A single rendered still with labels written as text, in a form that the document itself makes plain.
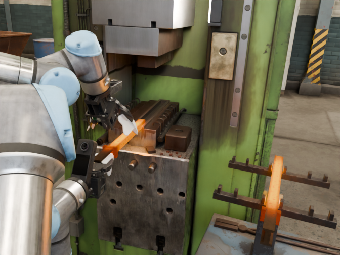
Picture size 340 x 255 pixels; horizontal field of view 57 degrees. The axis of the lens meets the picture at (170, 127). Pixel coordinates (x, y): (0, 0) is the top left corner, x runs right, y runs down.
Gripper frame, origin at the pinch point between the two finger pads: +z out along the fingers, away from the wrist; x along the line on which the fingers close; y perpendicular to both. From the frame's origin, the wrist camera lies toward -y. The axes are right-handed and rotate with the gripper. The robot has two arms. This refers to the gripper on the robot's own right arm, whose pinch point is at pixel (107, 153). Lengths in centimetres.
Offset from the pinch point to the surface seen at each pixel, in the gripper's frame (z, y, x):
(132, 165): 18.0, 12.3, 1.6
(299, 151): 271, 98, 109
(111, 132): 27.7, 4.6, -11.2
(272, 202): -6.1, 4.1, 48.9
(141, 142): 27.7, 7.2, 1.8
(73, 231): 37, 65, -37
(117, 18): 27.2, -38.8, -7.4
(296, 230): 121, 100, 87
